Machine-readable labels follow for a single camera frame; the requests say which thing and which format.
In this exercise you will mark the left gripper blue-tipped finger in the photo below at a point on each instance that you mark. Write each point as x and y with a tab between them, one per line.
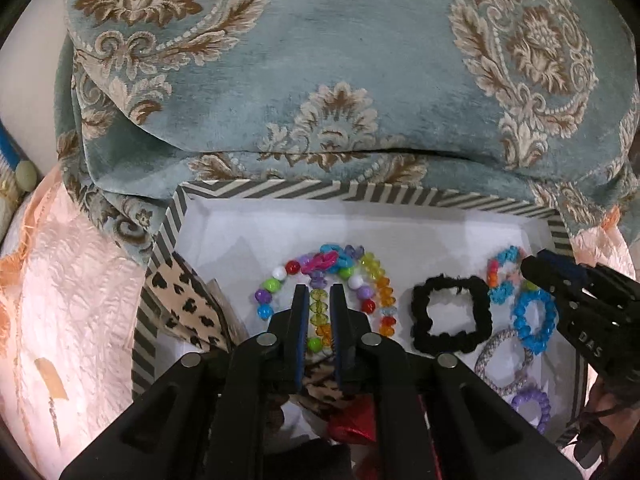
562	265

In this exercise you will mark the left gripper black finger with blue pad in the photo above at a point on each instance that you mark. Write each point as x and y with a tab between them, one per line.
205	417
435	419

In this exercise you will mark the red fluffy scrunchie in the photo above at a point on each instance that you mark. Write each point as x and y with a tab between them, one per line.
355	425

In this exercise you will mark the black fuzzy scrunchie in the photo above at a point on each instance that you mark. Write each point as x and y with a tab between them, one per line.
450	315

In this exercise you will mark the leopard print bow scrunchie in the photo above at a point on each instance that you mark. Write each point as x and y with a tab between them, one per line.
199	313

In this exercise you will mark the striped rim white tray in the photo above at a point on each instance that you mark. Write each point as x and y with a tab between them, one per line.
236	233

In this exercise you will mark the pink blue plastic clips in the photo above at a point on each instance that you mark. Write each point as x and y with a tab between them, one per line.
331	258

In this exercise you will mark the pink quilted bedspread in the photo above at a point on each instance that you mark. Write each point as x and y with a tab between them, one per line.
69	297

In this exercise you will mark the teal damask patterned pillow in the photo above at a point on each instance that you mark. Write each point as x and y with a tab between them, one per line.
534	100

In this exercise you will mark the green and blue plush toy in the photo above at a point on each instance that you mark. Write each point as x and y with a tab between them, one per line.
24	171

